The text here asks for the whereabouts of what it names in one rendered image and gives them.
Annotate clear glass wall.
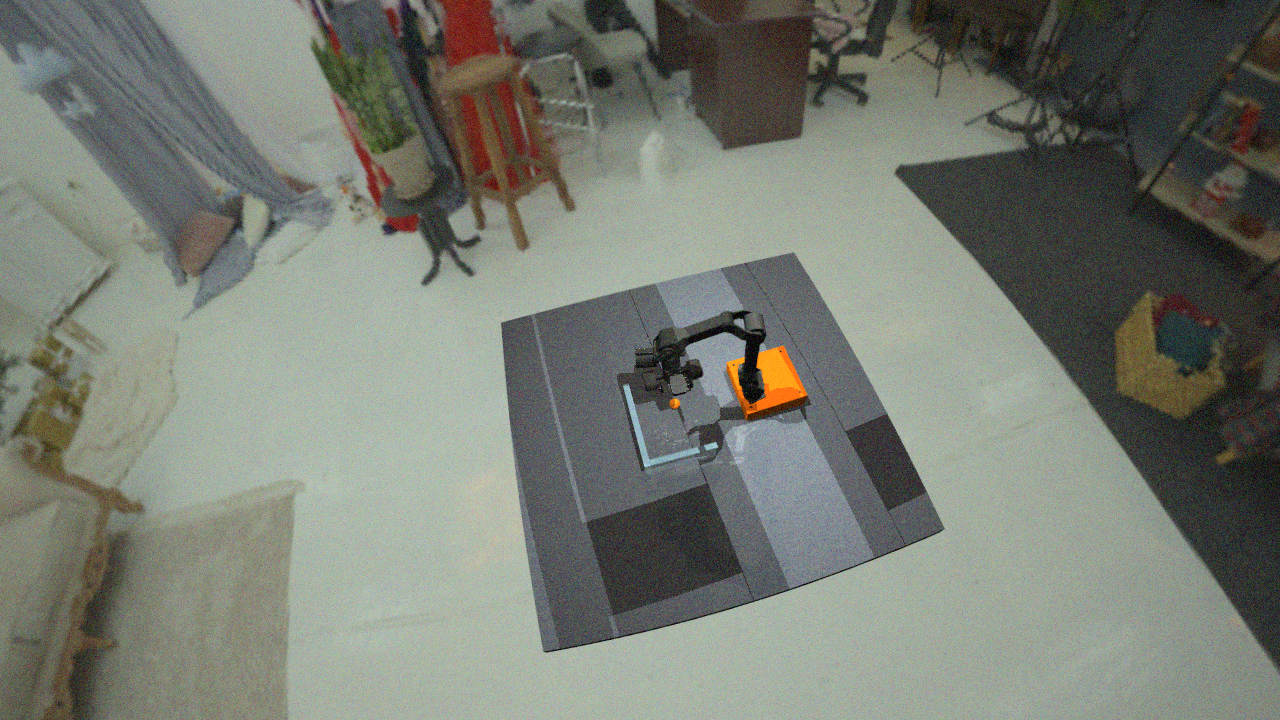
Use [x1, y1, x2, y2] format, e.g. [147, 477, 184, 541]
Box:
[645, 448, 716, 474]

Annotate pale blue clear l-shaped wall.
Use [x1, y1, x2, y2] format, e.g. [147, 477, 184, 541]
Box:
[623, 384, 717, 468]

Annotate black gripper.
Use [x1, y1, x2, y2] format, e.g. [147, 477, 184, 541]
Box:
[643, 359, 704, 393]

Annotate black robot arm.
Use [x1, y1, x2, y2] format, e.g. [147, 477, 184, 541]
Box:
[635, 309, 765, 404]

